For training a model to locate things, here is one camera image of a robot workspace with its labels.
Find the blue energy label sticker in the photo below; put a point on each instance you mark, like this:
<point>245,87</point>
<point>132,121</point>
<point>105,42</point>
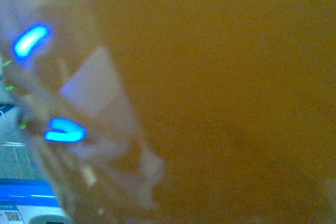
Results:
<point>10,215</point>

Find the grey oval control panel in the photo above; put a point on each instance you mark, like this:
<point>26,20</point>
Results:
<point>48,219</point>

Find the white blue chest freezer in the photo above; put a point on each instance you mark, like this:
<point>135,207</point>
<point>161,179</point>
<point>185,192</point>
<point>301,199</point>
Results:
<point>22,183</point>

